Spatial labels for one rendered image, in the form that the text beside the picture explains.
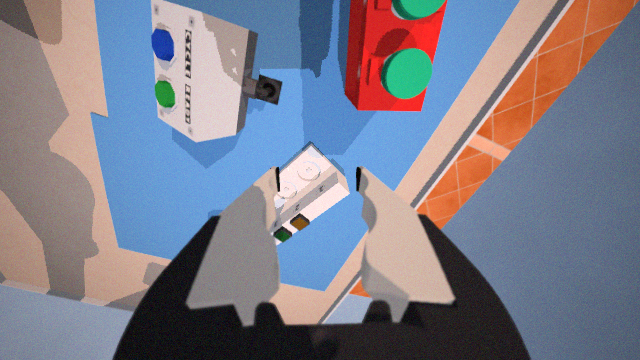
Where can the white box with blue and green buttons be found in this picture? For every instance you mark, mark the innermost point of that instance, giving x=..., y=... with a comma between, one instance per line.
x=205, y=66

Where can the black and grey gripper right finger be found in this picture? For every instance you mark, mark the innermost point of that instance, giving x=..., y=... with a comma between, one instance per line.
x=427, y=281

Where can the green cylinder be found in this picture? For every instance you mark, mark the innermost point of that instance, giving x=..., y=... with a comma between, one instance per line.
x=416, y=9
x=406, y=73

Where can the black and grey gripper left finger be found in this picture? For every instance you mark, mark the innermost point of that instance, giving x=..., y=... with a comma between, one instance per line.
x=213, y=284

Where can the blue flat mat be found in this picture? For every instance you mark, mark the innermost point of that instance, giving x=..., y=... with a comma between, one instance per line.
x=162, y=187

